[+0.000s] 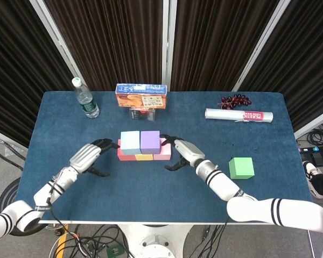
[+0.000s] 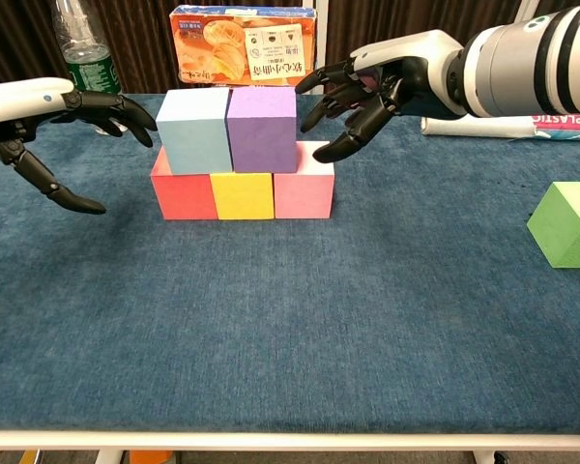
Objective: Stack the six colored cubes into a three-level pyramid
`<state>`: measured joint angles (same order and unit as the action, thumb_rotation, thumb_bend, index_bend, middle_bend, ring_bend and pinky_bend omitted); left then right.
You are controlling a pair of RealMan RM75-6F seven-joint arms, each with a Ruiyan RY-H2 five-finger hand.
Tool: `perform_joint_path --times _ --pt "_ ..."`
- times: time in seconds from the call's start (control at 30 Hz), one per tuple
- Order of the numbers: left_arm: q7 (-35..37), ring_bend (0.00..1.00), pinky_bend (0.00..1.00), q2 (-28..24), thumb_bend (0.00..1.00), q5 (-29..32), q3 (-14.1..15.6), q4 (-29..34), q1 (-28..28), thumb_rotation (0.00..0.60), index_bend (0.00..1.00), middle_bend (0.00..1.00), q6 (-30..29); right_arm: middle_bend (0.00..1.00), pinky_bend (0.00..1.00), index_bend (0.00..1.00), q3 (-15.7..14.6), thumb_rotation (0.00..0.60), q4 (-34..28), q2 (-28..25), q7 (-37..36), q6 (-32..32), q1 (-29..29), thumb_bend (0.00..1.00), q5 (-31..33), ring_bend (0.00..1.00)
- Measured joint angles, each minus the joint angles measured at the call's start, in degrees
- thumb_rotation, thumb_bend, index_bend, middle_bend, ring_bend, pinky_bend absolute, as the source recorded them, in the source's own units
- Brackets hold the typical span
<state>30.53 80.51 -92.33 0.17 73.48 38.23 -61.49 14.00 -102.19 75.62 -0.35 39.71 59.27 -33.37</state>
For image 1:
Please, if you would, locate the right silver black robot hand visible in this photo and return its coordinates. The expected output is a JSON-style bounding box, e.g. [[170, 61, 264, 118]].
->
[[160, 134, 206, 172]]

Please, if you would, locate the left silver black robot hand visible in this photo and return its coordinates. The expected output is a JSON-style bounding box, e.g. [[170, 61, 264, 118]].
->
[[69, 138, 121, 177]]

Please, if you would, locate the pink foam cube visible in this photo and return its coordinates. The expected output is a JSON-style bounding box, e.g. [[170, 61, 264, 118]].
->
[[152, 141, 172, 161]]

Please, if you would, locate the purple foam cube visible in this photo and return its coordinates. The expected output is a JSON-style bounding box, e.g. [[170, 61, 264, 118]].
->
[[140, 131, 162, 155]]

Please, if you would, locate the red foam cube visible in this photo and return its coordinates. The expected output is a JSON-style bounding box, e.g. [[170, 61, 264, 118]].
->
[[117, 139, 137, 161]]

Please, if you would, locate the light blue foam cube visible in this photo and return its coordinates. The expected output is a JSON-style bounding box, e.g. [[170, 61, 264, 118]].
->
[[120, 131, 142, 155]]

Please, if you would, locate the green foam cube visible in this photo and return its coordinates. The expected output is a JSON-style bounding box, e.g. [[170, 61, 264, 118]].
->
[[228, 157, 255, 180]]

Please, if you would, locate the clear plastic water bottle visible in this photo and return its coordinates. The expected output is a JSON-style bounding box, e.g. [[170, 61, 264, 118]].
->
[[71, 77, 100, 119]]

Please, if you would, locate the plastic food wrap roll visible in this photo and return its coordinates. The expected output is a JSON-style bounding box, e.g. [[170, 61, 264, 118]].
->
[[204, 107, 274, 124]]

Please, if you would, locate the blue felt table cover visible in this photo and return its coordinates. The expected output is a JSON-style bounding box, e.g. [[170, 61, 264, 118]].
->
[[9, 91, 320, 224]]

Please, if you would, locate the small dark product box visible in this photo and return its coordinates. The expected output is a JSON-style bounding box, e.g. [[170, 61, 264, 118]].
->
[[129, 107, 156, 121]]

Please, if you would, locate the dark red grape bunch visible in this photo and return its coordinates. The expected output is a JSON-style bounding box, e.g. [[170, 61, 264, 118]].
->
[[217, 94, 252, 110]]

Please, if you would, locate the orange bread snack box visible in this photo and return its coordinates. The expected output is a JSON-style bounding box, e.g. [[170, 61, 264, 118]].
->
[[115, 83, 168, 110]]

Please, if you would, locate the green circuit board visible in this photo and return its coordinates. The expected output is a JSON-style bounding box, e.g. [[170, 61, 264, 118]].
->
[[106, 246, 123, 258]]

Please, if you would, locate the dark pleated partition panel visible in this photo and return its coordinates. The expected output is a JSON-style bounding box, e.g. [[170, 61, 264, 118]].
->
[[0, 0, 80, 148], [233, 0, 323, 138], [168, 0, 291, 92], [29, 0, 170, 92]]

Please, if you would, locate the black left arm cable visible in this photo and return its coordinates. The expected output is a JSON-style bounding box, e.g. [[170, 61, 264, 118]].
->
[[45, 182, 71, 258]]

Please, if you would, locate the black floor cable bundle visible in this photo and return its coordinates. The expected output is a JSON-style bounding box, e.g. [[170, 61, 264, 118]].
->
[[47, 224, 132, 258], [193, 224, 227, 258], [306, 120, 323, 147]]

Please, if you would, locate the metal chair frame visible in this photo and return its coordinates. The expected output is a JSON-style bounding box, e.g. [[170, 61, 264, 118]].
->
[[0, 141, 25, 170]]

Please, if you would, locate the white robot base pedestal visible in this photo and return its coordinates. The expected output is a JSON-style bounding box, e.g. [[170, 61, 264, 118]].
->
[[118, 224, 194, 258]]

